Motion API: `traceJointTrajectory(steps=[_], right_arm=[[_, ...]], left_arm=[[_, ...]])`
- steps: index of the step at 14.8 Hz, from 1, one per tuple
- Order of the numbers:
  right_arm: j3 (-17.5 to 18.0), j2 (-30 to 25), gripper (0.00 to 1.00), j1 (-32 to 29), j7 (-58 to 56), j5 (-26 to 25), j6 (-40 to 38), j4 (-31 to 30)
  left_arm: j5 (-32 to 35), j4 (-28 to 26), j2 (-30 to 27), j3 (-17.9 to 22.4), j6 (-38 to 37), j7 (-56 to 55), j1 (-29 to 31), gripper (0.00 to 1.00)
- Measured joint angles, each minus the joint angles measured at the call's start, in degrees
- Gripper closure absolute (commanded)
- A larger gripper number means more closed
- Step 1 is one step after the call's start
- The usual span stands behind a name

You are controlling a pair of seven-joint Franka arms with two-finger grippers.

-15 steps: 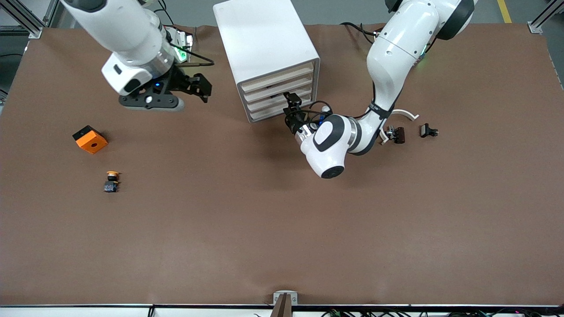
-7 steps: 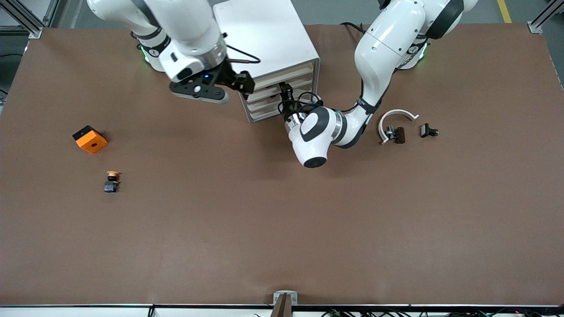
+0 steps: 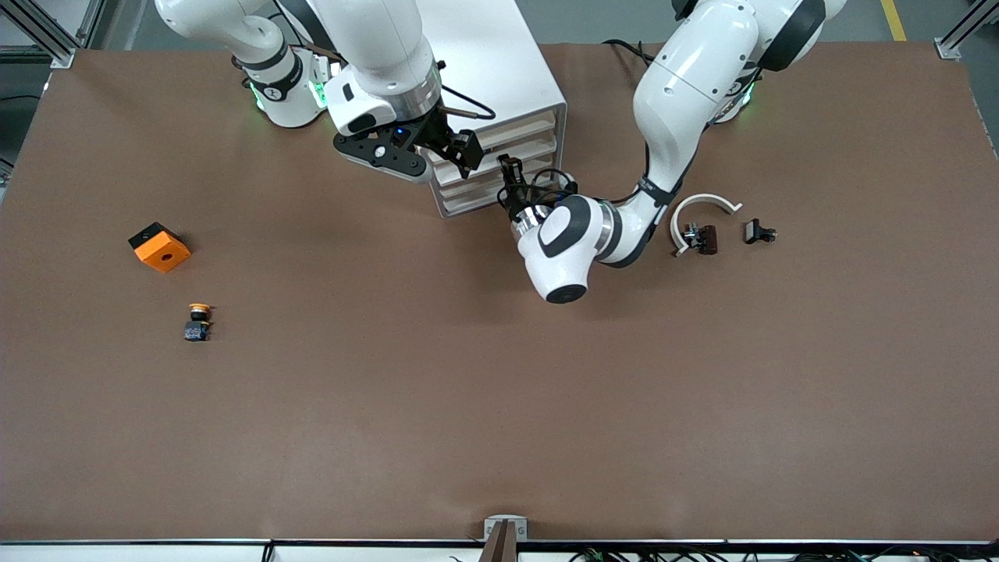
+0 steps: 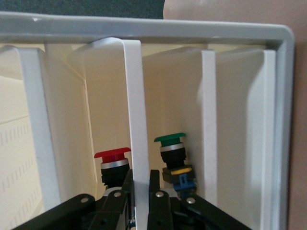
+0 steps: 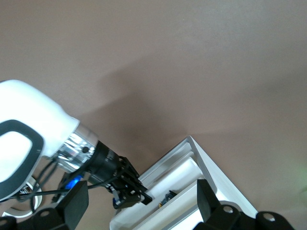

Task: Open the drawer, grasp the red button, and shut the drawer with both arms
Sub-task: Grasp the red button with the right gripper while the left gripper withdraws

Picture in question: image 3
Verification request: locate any yellow push button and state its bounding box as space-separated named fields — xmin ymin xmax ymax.
xmin=183 ymin=303 xmax=215 ymax=343

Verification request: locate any white curved plastic arc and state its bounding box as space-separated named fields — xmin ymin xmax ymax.
xmin=670 ymin=193 xmax=743 ymax=258

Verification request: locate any orange box with black side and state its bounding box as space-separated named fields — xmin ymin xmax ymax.
xmin=128 ymin=222 xmax=192 ymax=274

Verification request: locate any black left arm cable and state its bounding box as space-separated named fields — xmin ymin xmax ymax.
xmin=524 ymin=166 xmax=660 ymax=210

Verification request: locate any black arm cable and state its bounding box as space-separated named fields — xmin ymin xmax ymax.
xmin=524 ymin=166 xmax=660 ymax=210
xmin=434 ymin=59 xmax=498 ymax=122

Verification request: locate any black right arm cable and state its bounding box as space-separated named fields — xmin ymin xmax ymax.
xmin=434 ymin=59 xmax=498 ymax=122

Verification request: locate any black base cable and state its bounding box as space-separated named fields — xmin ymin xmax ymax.
xmin=603 ymin=37 xmax=656 ymax=63

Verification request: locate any dark brown switch part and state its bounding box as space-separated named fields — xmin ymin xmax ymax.
xmin=683 ymin=222 xmax=719 ymax=256

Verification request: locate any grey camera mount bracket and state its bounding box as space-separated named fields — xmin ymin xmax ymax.
xmin=478 ymin=515 xmax=529 ymax=562

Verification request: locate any aluminium frame post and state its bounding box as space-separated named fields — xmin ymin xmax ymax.
xmin=937 ymin=0 xmax=999 ymax=61
xmin=0 ymin=0 xmax=106 ymax=69

